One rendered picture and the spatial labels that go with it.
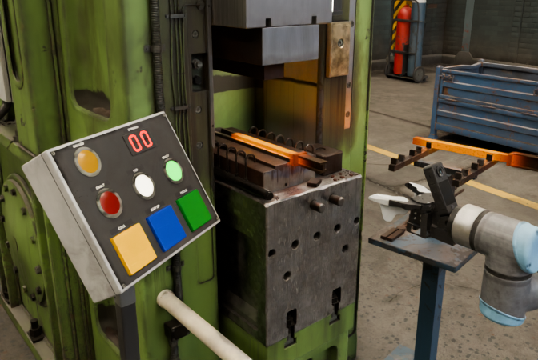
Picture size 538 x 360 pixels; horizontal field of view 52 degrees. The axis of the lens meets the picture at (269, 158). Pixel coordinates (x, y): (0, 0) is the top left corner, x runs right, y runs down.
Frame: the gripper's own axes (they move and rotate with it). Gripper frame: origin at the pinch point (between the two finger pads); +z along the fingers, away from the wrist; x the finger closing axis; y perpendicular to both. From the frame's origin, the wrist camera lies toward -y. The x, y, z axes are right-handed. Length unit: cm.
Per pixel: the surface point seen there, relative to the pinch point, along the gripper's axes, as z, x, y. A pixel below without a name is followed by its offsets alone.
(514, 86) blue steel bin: 150, 356, 38
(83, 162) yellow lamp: 16, -67, -16
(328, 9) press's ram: 33, 11, -40
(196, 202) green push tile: 17.5, -43.1, -1.8
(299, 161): 30.9, -1.0, 0.9
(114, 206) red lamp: 12, -64, -8
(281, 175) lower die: 32.7, -5.8, 4.6
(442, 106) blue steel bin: 219, 357, 68
